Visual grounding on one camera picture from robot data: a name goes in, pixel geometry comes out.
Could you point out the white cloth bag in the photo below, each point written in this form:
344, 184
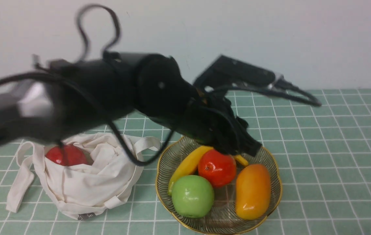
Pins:
81, 191

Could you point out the green apple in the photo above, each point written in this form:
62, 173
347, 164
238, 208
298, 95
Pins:
192, 196

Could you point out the glass bowl with gold rim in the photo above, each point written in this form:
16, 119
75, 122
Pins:
222, 219

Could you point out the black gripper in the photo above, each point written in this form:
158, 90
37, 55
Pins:
208, 120

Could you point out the red apple in bag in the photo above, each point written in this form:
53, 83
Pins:
70, 155

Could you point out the yellow banana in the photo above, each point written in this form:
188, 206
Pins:
190, 164

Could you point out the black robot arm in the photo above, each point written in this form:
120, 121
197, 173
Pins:
67, 99

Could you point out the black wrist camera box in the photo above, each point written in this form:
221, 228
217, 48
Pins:
226, 73

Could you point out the orange yellow mango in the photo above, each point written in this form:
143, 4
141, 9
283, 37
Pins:
253, 192

